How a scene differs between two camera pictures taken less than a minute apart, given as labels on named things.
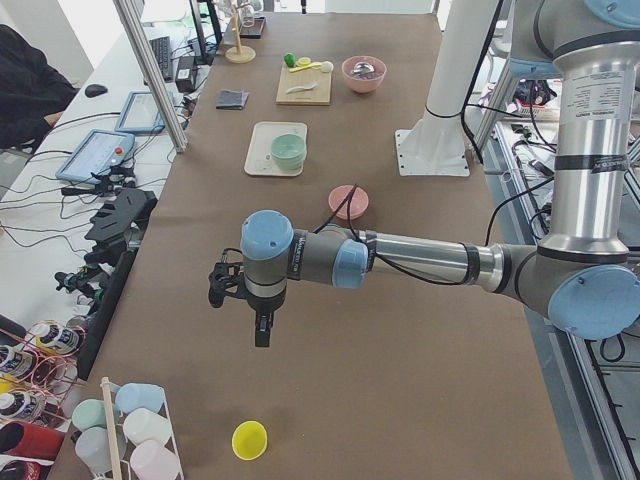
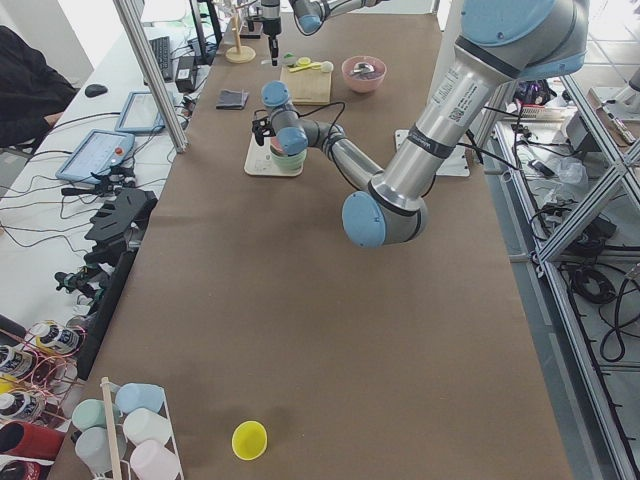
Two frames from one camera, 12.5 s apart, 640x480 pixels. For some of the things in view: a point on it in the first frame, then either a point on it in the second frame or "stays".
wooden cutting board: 304,87 stays
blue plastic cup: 130,396 stays
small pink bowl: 358,203 -> 274,143
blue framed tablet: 101,150 stays
